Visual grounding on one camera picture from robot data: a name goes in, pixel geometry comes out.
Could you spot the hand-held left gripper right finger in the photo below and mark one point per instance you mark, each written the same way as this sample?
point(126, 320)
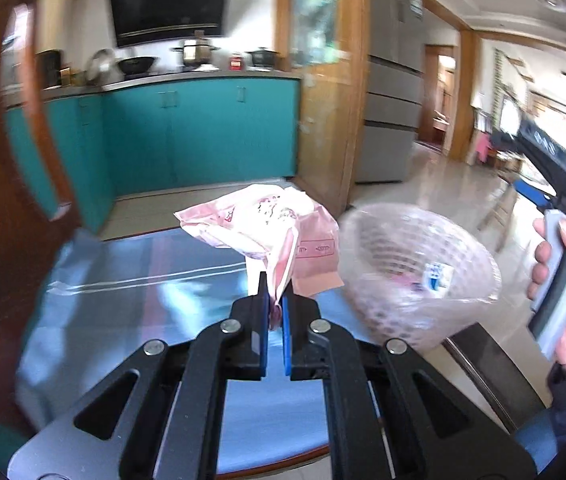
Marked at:
point(287, 335)

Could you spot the grey refrigerator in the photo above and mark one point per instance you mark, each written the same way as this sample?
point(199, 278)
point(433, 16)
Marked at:
point(388, 110)

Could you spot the steel lid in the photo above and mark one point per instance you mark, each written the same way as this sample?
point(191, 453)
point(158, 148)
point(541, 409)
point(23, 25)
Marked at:
point(100, 67)

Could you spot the black wok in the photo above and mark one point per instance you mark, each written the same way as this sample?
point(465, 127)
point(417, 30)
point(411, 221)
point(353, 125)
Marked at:
point(135, 64)

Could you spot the pink lattice plastic basket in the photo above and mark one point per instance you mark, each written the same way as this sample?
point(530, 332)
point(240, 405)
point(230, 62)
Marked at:
point(413, 240)

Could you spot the steel cooking pot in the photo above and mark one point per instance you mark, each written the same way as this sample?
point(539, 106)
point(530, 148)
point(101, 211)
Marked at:
point(195, 52)

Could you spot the pink hanging cloth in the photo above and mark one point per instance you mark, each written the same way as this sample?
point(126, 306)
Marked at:
point(484, 147)

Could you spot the red bottle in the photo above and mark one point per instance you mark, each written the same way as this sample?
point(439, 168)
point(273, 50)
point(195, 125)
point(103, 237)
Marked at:
point(235, 62)

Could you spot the black range hood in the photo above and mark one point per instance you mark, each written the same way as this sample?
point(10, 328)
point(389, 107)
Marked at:
point(168, 5)

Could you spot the blue striped tablecloth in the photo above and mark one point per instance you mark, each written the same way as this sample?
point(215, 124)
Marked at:
point(113, 310)

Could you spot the black cooking pot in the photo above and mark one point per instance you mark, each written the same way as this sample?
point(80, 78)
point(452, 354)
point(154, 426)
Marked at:
point(262, 59)

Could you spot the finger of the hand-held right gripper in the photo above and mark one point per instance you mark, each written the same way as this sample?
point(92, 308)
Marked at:
point(533, 192)
point(548, 152)

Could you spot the black kitchen appliance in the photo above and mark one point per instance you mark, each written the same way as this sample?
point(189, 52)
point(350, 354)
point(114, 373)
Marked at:
point(49, 69)

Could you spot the black chair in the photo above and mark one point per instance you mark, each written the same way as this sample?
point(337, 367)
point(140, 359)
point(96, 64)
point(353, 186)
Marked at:
point(493, 370)

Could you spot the pink printed packet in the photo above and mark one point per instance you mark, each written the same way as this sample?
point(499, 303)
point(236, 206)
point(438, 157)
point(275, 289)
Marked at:
point(263, 220)

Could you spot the wooden framed glass door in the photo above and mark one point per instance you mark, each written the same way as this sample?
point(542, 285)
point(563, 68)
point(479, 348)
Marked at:
point(333, 135)

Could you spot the teal kitchen cabinets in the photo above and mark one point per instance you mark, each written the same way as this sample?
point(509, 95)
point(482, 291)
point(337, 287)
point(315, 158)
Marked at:
point(188, 135)

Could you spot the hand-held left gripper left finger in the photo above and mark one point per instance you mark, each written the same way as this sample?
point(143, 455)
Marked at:
point(263, 325)

